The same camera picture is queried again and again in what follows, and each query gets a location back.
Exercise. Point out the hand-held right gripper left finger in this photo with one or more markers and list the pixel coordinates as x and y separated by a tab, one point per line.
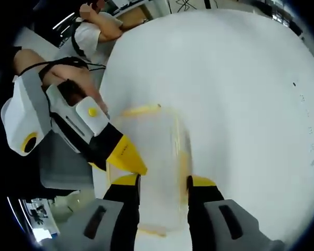
125	198

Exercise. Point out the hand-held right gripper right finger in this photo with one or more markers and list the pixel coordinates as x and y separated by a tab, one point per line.
204	204

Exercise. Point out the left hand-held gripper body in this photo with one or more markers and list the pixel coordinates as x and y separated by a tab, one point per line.
23	112

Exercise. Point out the clear plastic box yellow buckles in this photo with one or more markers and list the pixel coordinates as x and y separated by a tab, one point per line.
159	146

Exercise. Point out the person's left hand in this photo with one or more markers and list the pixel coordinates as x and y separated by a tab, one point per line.
94	90

